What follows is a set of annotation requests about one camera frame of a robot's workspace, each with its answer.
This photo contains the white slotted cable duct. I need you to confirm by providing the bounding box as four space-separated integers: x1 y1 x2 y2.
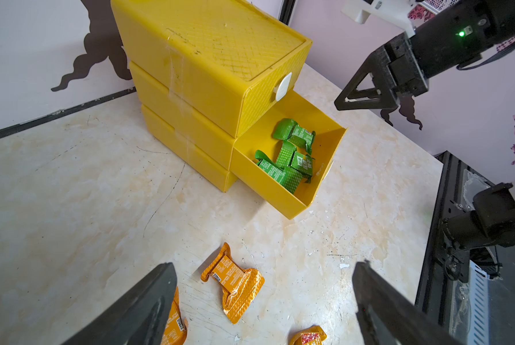
467 262 490 345

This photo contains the yellow drawer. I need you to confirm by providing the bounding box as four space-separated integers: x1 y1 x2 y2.
236 40 312 137
230 91 346 219

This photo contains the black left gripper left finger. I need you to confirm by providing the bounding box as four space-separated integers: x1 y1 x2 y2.
64 262 177 344

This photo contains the yellow plastic drawer cabinet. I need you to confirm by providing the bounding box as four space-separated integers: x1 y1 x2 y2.
110 0 313 193

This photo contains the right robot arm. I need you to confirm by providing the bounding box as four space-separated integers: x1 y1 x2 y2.
335 1 515 111

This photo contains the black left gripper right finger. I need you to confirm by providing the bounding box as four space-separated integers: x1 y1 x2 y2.
352 260 459 344

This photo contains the green cookie packet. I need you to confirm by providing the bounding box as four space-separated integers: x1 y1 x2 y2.
272 119 316 155
255 150 303 194
276 141 314 183

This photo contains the yellow top drawer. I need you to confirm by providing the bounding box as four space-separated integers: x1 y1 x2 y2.
236 40 312 137

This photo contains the orange cookie packet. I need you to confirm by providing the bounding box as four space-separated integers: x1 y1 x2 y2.
289 326 328 345
161 288 188 345
201 242 265 324

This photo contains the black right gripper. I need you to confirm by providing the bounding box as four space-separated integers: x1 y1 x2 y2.
335 32 429 111

